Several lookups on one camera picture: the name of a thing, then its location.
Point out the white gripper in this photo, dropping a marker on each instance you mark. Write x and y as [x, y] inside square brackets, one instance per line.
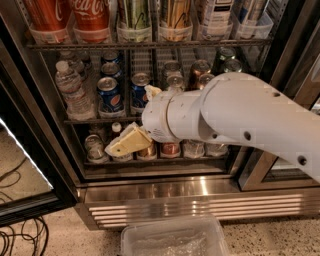
[155, 116]

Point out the water bottle behind front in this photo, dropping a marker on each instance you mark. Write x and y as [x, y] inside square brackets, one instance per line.
[74, 62]

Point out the middle wire shelf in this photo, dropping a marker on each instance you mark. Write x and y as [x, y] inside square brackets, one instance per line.
[104, 120]

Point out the right glass fridge door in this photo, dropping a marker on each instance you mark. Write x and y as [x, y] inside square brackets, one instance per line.
[297, 76]

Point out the red can bottom shelf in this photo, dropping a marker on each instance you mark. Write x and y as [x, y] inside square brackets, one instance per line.
[170, 150]

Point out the wire shelf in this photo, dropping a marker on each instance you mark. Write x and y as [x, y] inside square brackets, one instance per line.
[104, 120]
[148, 45]

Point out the white green soda can front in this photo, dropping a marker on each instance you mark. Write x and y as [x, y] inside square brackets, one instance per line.
[175, 83]

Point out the white label bottle top shelf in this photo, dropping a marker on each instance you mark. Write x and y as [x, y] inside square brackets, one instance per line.
[214, 18]

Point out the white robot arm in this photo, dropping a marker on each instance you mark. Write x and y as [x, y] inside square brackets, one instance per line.
[235, 109]

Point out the steel fridge vent grille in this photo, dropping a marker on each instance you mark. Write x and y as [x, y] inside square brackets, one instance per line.
[117, 214]

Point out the bronze soda can front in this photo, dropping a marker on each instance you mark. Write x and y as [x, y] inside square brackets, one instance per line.
[204, 79]

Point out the red coca-cola bottle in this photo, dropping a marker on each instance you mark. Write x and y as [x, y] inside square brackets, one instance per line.
[92, 20]
[49, 20]

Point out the green tall can top shelf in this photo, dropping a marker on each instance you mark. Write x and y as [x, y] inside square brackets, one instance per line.
[134, 24]

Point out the blue white bottle top shelf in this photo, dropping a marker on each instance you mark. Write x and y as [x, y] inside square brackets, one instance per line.
[250, 20]

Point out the green soda can middle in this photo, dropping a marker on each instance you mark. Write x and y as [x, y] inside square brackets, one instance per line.
[232, 65]

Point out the clear water bottle middle shelf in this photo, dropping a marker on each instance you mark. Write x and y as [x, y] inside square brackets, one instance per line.
[80, 106]

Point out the blue pepsi can column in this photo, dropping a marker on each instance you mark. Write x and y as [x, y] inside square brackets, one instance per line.
[138, 93]

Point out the water bottle bottom shelf left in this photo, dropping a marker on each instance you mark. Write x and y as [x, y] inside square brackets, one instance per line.
[193, 149]

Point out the red coca-cola bottle right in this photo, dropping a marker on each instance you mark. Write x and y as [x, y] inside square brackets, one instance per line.
[92, 20]

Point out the silver can bottom left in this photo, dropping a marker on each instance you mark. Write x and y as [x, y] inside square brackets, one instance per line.
[95, 149]

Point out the blue pepsi can second row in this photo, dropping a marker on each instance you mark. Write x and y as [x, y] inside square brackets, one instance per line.
[111, 69]

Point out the water bottle bottom shelf right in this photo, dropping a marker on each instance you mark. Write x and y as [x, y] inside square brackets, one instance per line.
[216, 150]

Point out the top wire shelf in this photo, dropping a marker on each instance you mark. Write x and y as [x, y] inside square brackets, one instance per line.
[148, 45]

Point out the orange can bottom shelf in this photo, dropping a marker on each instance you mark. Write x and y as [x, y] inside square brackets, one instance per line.
[149, 153]

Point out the bronze soda can rear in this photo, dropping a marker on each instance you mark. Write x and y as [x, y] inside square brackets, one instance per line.
[198, 68]

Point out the blue pepsi can back row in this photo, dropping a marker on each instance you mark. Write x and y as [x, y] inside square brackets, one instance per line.
[113, 56]

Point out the open glass fridge door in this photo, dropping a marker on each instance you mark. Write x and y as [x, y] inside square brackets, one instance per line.
[46, 188]

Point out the brown drink bottle white cap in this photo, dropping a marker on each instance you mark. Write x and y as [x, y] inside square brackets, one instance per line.
[116, 130]

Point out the gold tall can top shelf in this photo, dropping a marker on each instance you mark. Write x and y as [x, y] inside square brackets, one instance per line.
[174, 19]

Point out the clear plastic bin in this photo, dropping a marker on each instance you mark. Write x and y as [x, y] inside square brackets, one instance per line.
[183, 236]

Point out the blue pepsi can front left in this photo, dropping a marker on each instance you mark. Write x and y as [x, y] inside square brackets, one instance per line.
[109, 92]

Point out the bronze soda can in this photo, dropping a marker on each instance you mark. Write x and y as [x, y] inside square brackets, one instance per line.
[198, 68]
[204, 79]

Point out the white green soda can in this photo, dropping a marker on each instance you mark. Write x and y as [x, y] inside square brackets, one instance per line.
[171, 67]
[175, 83]

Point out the white green soda can rear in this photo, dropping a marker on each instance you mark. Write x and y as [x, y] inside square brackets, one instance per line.
[171, 67]

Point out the red coca-cola bottle left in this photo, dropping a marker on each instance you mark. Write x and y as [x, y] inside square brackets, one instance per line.
[49, 20]

